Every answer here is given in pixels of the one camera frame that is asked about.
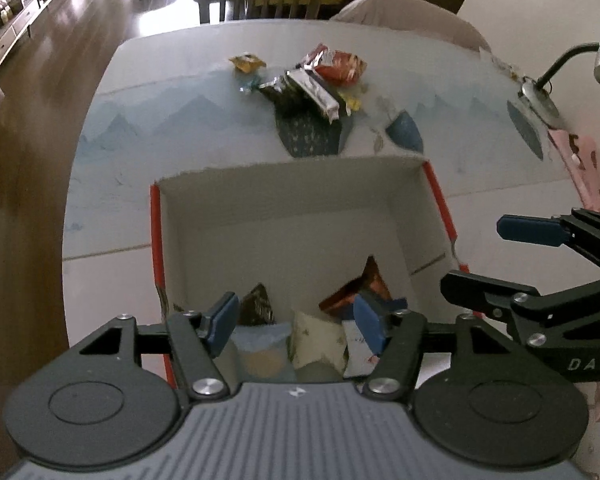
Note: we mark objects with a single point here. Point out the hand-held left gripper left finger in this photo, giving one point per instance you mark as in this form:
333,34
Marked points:
222,320

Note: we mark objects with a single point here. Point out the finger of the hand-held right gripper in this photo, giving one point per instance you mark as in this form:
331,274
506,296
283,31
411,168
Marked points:
480,292
527,230

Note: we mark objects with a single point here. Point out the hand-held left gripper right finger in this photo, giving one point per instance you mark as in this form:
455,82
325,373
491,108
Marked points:
367,322

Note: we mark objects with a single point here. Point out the dark brown snack packet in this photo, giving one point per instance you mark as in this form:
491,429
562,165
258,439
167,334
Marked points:
255,305

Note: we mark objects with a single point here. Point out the dark red snack packet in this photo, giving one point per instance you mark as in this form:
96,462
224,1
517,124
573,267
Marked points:
360,285

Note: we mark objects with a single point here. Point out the white snack packet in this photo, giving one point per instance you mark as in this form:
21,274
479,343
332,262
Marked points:
357,360

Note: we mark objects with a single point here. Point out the light blue snack packet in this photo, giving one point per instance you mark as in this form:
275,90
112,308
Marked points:
260,350

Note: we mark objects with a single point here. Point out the cream snack packet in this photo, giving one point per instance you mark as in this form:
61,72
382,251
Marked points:
315,340

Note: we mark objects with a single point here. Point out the cardboard box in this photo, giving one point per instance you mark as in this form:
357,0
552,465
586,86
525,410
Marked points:
280,220

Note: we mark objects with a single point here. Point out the small yellow candy packet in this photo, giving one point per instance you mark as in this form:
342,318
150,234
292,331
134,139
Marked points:
352,102

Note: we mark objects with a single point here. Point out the small teal candy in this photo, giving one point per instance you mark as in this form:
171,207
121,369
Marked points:
250,86

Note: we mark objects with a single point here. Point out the black silver snack packet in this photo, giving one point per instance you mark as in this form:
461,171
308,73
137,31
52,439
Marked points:
312,90

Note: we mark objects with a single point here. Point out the yellow snack packet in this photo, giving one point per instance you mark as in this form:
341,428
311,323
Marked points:
247,62

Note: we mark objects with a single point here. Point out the pink printed cloth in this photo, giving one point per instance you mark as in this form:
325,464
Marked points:
580,165

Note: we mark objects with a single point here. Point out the grey desk lamp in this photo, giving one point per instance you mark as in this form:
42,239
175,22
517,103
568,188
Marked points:
540,97

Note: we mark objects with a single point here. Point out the small white wrappers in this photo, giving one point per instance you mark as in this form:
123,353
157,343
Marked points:
502,62

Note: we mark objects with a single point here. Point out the pink upholstered chair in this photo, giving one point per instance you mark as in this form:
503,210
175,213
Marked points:
410,15

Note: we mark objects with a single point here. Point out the printed tablecloth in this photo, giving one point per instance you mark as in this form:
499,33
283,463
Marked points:
180,75

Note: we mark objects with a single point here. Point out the wooden television cabinet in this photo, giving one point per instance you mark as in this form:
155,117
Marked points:
20,15

